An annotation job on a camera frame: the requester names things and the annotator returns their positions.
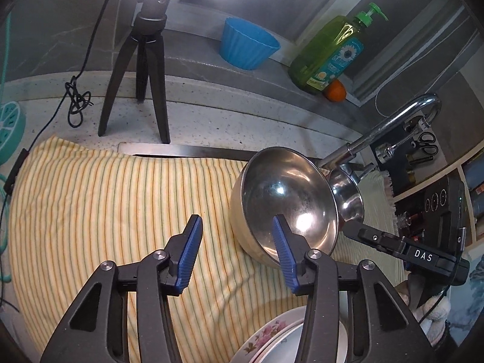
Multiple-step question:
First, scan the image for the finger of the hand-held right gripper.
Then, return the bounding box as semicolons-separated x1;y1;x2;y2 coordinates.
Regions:
341;220;408;260

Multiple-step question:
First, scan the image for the yellow striped towel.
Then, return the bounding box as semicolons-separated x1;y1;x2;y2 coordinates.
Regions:
8;134;405;363

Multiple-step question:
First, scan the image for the flexible metal faucet sprayer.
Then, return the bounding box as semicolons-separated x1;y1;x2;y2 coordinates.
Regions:
374;117;433;159

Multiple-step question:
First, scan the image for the blue ribbed plastic bowl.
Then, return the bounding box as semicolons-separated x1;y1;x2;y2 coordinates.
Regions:
220;17;281;71

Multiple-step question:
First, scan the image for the large steel bowl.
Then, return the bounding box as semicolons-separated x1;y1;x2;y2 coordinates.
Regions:
229;147;340;269

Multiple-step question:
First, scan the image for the white plate grey floral print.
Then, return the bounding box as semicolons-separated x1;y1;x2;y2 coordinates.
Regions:
261;306;348;363

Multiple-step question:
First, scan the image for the blue patterned clothing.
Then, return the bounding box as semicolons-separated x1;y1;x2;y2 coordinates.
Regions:
435;268;484;352

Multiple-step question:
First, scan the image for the dark knife holder with scissors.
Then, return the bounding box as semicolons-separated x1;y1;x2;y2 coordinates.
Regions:
389;129;454;197

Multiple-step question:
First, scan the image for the teal round power strip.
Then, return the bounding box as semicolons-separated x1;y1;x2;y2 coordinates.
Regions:
0;101;27;165

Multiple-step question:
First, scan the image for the black mini tripod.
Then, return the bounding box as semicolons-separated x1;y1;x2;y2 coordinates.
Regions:
97;0;172;145

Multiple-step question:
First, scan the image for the small red steel bowl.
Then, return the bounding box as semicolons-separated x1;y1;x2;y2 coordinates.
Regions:
329;168;365;231

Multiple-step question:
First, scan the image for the teal power cable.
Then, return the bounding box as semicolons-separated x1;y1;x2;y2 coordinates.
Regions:
0;11;14;284

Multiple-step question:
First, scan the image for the chrome kitchen faucet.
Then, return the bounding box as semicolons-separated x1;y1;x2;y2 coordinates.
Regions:
319;94;443;171

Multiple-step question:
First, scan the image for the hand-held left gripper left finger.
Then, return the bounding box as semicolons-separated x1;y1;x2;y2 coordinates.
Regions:
40;214;204;363

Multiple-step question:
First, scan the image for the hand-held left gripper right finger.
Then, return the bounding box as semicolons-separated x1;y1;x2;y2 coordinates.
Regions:
271;214;434;363

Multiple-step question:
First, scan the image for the orange fruit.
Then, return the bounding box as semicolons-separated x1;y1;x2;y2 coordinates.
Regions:
324;79;346;103

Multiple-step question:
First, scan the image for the beaded blind cord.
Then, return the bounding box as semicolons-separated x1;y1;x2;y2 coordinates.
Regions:
374;19;477;114

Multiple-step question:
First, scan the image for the black ring light cable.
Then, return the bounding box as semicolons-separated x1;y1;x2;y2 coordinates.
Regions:
0;0;127;311

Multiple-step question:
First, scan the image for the green dish soap bottle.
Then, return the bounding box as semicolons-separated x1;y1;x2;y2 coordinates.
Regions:
288;2;389;96

